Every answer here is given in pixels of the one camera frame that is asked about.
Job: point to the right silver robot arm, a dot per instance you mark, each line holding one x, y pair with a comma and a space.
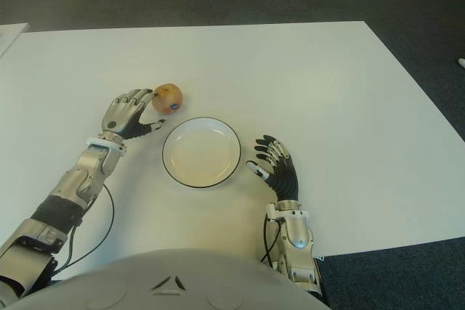
298, 244

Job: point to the white side table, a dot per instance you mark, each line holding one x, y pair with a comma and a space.
9, 36

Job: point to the small white object on floor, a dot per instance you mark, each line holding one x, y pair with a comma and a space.
462, 62

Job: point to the white plate with black rim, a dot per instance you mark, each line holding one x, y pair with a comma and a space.
201, 154

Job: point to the yellow-red apple with sticker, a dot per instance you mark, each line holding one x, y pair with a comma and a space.
167, 98

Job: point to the grey robot torso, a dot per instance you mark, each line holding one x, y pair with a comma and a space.
163, 281

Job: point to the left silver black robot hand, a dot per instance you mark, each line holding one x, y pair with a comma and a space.
118, 114

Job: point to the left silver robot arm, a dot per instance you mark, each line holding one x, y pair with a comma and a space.
69, 194

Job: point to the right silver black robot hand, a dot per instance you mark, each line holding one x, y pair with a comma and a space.
285, 175

